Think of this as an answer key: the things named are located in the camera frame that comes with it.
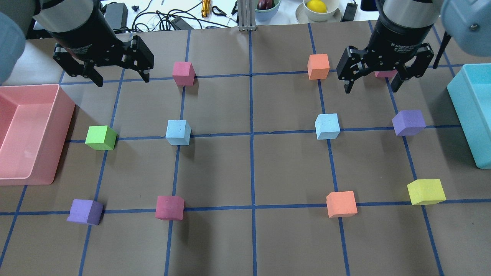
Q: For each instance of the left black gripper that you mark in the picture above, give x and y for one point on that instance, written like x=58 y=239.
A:
x=82 y=34

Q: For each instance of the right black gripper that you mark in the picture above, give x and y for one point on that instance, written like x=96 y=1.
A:
x=399 y=37

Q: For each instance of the light blue block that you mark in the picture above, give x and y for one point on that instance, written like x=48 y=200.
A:
x=178 y=132
x=327 y=126

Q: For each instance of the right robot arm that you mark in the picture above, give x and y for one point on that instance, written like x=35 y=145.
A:
x=465 y=21

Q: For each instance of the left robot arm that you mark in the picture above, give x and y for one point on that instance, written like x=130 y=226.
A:
x=16 y=18

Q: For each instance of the pink block under gripper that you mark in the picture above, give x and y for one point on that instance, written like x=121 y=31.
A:
x=383 y=74

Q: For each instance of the black power adapter left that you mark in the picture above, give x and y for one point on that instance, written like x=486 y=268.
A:
x=116 y=14

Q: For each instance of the black adapter top right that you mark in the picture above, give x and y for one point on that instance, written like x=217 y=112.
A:
x=350 y=11

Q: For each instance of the purple block right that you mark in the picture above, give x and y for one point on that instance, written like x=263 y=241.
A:
x=408 y=122

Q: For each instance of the purple block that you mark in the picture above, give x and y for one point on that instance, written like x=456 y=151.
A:
x=85 y=212
x=408 y=122

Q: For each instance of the orange block top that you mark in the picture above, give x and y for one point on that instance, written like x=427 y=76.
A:
x=318 y=66

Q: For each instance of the orange block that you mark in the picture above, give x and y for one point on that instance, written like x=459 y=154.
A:
x=341 y=204
x=318 y=66

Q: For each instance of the green foam block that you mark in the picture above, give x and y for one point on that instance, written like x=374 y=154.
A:
x=101 y=138

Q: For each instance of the pink block top left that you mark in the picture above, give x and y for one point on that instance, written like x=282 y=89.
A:
x=183 y=73

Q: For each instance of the bowl with lemon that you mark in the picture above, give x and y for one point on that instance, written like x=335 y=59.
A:
x=332 y=5

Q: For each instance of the black power brick centre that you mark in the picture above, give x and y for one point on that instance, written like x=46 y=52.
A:
x=179 y=24

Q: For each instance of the cyan plastic bin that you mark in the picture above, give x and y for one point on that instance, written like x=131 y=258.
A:
x=470 y=92

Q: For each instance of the yellow lemon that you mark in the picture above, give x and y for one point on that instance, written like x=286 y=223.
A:
x=317 y=6

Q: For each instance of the pink plastic bin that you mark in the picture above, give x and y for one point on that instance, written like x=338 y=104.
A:
x=33 y=127

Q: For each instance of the green bowl with eggplant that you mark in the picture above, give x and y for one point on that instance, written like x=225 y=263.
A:
x=266 y=9

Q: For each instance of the yellow foam block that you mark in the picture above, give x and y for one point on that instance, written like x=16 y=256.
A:
x=426 y=192

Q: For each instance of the purple block bottom left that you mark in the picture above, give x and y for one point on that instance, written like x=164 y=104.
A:
x=85 y=212

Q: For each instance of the orange block bottom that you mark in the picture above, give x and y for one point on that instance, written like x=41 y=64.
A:
x=341 y=204

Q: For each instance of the dark pink block bottom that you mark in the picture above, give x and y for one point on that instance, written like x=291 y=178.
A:
x=170 y=208

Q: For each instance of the orange handled tool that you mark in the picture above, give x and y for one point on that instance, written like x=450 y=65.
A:
x=205 y=9

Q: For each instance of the aluminium frame post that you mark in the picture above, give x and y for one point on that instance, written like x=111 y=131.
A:
x=246 y=15

